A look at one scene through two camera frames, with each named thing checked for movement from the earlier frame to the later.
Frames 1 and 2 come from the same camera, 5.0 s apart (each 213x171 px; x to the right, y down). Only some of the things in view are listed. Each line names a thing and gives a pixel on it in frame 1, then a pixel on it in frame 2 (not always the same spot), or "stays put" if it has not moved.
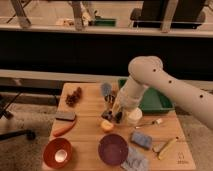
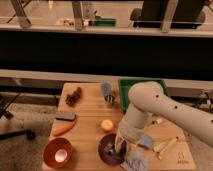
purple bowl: [113, 149] stays put
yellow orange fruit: [107, 124] stays put
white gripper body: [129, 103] to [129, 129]
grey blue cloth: [136, 161] stays put
